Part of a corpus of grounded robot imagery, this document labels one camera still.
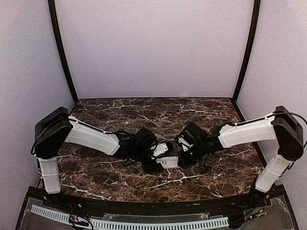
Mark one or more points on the white remote control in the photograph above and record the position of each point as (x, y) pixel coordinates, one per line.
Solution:
(169, 162)

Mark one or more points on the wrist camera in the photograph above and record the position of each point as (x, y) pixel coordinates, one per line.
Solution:
(161, 150)
(181, 142)

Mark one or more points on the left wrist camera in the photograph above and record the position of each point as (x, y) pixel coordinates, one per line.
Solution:
(161, 150)

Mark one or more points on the black front rail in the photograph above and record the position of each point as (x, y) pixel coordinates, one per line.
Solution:
(232, 205)

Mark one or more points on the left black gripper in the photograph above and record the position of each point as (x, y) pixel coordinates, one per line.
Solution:
(152, 167)

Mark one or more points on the left black frame post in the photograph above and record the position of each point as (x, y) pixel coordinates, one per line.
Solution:
(60, 48)

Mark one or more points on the black frame post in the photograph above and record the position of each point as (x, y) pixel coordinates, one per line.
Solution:
(248, 50)
(60, 48)

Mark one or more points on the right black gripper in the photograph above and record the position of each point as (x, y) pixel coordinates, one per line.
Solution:
(183, 161)

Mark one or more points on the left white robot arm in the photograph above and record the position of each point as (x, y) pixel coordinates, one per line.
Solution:
(59, 127)

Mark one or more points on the white slotted cable duct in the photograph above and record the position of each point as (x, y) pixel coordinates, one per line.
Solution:
(131, 222)

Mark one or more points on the right black frame post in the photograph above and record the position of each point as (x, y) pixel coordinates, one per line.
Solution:
(248, 50)

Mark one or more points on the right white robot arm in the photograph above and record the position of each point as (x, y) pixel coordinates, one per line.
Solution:
(280, 125)

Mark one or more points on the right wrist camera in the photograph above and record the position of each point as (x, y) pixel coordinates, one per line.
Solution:
(181, 142)

